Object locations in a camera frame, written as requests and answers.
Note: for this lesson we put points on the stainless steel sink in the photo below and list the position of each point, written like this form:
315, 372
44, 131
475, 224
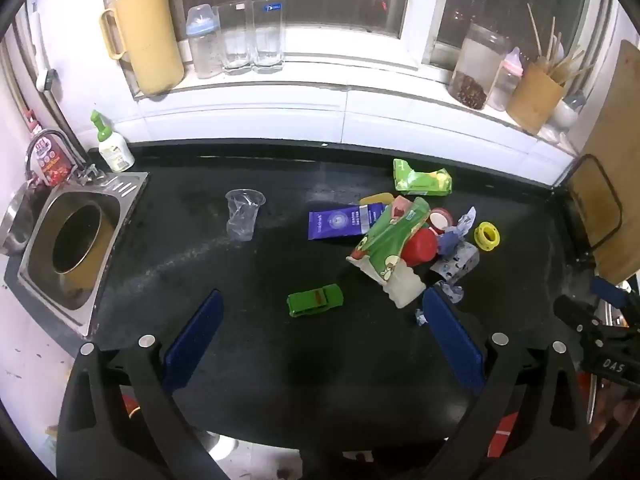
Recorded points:
117, 200

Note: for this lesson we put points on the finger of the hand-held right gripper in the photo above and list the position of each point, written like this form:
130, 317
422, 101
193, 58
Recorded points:
575, 311
610, 291

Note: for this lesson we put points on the red jar lid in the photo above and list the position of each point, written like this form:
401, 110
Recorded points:
441, 220

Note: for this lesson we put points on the glass jar with beans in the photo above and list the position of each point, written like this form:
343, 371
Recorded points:
475, 70

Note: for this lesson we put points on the blue cap baby bottle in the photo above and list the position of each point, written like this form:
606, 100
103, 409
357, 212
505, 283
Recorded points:
204, 42

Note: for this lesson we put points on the white ceramic pot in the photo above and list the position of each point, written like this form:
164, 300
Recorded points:
567, 112

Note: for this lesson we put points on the pink cap baby bottle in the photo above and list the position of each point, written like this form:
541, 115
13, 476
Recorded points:
506, 82

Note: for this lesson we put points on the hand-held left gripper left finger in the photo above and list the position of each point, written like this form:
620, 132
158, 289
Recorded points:
195, 340

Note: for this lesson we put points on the green toy car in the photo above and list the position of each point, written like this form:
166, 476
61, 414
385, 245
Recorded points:
315, 300

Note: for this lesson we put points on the yellow sponge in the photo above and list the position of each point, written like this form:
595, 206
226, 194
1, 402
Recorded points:
375, 199

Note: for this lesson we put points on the wooden cutting board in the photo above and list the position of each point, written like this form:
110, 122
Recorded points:
615, 160

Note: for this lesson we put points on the red bin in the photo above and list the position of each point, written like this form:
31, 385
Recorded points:
505, 432

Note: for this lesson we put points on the yellow plastic pitcher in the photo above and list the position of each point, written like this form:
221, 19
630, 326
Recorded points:
150, 40

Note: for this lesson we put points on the bundle of wooden chopsticks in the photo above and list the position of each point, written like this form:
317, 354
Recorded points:
552, 52

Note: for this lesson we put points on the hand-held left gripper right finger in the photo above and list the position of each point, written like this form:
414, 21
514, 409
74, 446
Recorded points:
452, 340

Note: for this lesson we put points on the clear plastic cup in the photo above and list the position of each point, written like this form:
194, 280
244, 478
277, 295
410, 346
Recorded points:
242, 220

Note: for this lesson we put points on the green pump soap bottle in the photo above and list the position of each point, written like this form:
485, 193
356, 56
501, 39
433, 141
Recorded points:
116, 152

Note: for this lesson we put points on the green printed plastic bag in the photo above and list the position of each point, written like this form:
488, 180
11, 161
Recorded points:
392, 250

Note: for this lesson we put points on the green wipes packet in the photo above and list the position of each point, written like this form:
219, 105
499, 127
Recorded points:
420, 180

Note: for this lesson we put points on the red plastic funnel cap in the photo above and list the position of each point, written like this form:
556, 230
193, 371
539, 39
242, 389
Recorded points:
420, 249

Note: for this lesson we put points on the clear drinking glass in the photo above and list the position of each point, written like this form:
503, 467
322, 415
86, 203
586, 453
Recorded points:
268, 35
235, 40

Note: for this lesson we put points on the metal faucet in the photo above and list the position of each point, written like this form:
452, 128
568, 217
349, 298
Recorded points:
65, 140

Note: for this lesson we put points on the purple squeeze tube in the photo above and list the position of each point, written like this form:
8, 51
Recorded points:
335, 222

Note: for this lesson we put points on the white wall fixture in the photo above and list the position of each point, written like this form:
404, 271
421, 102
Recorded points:
44, 77

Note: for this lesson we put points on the red printed packet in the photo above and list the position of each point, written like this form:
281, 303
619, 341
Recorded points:
50, 162

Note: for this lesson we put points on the small blue wrapper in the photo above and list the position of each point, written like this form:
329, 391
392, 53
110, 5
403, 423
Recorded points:
450, 241
421, 316
466, 220
450, 291

